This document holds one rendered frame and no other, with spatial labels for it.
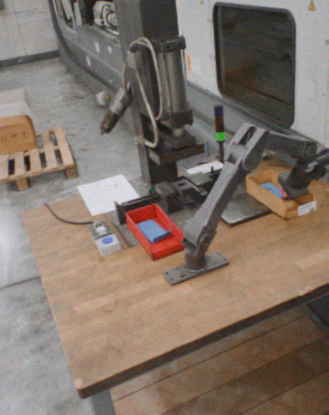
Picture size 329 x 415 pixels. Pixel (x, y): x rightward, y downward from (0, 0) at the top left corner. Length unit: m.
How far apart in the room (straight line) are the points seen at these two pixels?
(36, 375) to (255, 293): 1.47
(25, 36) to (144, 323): 9.76
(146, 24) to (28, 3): 9.16
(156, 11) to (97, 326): 1.00
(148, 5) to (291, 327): 1.47
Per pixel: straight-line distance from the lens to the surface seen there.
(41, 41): 10.78
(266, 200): 1.69
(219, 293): 1.32
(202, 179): 1.74
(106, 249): 1.53
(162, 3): 1.61
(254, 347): 2.11
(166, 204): 1.68
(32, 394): 2.44
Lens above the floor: 1.76
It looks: 28 degrees down
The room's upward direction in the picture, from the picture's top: 8 degrees counter-clockwise
